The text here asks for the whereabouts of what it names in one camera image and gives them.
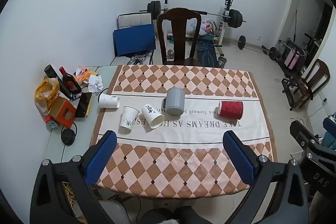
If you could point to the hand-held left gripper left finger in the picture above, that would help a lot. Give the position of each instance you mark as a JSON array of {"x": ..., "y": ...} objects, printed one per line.
[{"x": 103, "y": 158}]

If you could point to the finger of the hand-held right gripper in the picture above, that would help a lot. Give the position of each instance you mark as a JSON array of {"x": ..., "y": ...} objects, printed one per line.
[
  {"x": 300, "y": 133},
  {"x": 329, "y": 124}
]

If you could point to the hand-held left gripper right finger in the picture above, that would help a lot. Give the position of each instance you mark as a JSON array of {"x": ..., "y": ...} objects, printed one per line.
[{"x": 238, "y": 158}]

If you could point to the white paper cup ink print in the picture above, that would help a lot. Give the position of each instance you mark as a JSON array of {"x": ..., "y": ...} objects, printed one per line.
[{"x": 128, "y": 120}]

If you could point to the red ripple paper cup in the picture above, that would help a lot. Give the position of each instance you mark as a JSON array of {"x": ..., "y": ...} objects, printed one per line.
[{"x": 231, "y": 109}]

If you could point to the white paper cup black logo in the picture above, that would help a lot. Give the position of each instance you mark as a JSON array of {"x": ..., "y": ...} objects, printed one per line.
[{"x": 151, "y": 113}]

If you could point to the grey mug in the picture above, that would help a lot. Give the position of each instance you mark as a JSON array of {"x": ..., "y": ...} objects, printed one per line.
[{"x": 174, "y": 102}]

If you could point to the teal cloth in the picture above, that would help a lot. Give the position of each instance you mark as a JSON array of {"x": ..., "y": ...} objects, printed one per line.
[{"x": 329, "y": 140}]

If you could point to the black round disc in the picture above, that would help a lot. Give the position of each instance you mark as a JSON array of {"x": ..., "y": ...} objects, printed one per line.
[{"x": 67, "y": 137}]

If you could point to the dark wooden chair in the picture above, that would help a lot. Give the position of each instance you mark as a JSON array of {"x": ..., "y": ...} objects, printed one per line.
[
  {"x": 312, "y": 85},
  {"x": 179, "y": 37}
]

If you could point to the grey chair seat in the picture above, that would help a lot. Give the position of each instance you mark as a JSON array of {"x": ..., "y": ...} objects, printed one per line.
[{"x": 113, "y": 211}]

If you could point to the checked printed tablecloth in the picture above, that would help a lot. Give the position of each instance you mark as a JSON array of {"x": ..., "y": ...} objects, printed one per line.
[{"x": 183, "y": 150}]

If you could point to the black smartphone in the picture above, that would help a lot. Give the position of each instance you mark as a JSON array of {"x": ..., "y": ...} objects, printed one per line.
[{"x": 84, "y": 104}]

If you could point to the orange gift box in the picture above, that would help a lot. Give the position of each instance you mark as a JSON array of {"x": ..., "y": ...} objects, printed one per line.
[{"x": 63, "y": 112}]

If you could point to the pink box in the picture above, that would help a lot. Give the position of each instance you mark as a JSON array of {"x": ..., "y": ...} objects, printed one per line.
[{"x": 292, "y": 58}]

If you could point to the crumpled white tissue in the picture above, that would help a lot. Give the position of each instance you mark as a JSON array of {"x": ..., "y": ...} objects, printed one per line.
[{"x": 95, "y": 83}]

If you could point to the dark bottle red cap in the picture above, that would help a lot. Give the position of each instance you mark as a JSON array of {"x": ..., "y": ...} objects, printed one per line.
[{"x": 70, "y": 82}]

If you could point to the orange plastic wrapper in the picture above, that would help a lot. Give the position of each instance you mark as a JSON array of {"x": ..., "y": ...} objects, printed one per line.
[{"x": 84, "y": 75}]

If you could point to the yellow plastic bag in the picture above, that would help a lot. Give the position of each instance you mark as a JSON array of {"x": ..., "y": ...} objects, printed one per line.
[{"x": 44, "y": 92}]

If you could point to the chrome dumbbell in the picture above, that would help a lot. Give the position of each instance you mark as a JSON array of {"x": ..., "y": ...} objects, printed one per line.
[
  {"x": 221, "y": 60},
  {"x": 170, "y": 54}
]

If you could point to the black bottle tube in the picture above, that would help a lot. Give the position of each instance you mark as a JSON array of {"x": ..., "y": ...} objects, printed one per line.
[{"x": 51, "y": 72}]

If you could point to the chrome weight plate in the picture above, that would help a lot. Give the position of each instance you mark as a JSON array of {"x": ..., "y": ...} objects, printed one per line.
[{"x": 139, "y": 58}]

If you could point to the small black dumbbell bar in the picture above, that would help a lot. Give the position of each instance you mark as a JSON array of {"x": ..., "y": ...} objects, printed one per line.
[{"x": 242, "y": 42}]

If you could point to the blue board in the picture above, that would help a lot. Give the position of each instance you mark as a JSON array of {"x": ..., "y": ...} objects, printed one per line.
[{"x": 134, "y": 40}]

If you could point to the barbell with black plates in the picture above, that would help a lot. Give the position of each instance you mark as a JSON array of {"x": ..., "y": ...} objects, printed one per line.
[{"x": 235, "y": 18}]

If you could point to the red and white bag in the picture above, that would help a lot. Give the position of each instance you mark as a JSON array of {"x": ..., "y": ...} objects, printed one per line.
[{"x": 208, "y": 27}]

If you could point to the white plastic bag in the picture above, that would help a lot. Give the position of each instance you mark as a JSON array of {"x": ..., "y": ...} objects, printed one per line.
[{"x": 193, "y": 26}]

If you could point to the white padded chair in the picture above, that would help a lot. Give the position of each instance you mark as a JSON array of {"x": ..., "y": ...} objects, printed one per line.
[{"x": 134, "y": 20}]

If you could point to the white weight rack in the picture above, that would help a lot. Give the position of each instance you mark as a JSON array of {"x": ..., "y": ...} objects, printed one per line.
[{"x": 227, "y": 7}]

